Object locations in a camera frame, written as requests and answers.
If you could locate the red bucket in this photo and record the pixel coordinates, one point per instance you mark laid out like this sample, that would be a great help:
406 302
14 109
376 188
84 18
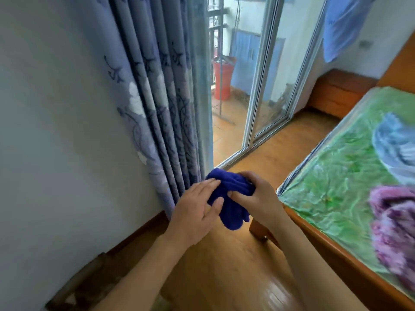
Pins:
225 80

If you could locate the wooden bed frame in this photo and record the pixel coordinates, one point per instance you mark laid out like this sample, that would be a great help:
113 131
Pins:
340 265

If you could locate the person's left forearm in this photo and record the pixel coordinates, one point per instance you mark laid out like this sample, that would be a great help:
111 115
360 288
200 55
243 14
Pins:
142 278

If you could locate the light blue folded blanket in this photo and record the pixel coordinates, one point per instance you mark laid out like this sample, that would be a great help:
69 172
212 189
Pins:
395 148

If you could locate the small wooden chair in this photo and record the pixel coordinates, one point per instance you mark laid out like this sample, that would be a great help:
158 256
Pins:
81 281

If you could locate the blue slatted panel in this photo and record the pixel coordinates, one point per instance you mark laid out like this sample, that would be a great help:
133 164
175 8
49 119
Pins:
246 61

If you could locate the blue floral curtain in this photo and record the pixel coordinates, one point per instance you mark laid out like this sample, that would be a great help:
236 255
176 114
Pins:
155 77

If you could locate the dark balcony railing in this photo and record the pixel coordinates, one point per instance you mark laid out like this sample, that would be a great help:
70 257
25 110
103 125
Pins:
218 12

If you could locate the wooden baseboard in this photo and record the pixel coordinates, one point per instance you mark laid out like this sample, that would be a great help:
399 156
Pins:
139 231

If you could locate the person's left hand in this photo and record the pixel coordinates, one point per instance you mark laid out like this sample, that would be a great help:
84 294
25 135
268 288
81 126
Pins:
191 217

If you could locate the purple floral blanket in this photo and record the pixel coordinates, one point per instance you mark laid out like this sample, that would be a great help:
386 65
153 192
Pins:
395 229

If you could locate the person's right forearm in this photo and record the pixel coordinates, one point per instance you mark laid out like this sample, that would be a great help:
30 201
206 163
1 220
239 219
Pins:
311 275

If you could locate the wooden nightstand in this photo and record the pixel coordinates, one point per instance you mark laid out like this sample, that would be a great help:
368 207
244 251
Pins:
337 93

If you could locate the blue cleaning cloth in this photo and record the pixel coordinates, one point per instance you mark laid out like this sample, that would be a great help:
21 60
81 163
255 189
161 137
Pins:
231 210

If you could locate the green bed sheet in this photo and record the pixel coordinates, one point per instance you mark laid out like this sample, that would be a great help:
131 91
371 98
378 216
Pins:
340 178

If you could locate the blue hanging cloth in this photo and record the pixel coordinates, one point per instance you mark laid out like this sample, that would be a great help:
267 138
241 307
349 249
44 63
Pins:
343 25

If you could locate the person's right hand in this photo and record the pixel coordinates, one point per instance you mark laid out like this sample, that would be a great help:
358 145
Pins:
262 204

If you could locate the metal drying rack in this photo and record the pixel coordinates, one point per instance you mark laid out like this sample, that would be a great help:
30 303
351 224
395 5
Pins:
221 108

